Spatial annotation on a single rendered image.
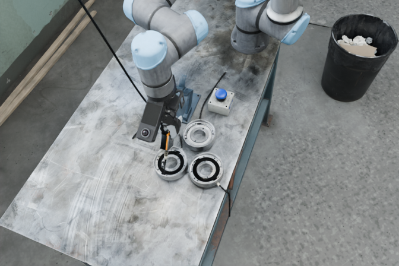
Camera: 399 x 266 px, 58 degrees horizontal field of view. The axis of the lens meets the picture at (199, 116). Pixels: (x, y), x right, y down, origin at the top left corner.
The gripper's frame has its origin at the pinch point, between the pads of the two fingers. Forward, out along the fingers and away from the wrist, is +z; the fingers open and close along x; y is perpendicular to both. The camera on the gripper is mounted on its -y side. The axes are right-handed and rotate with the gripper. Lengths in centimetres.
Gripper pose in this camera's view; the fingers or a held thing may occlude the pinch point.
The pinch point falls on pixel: (167, 136)
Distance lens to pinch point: 103.0
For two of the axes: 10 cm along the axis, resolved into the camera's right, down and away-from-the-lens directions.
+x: -9.4, -2.5, 2.5
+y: 3.4, -7.9, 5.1
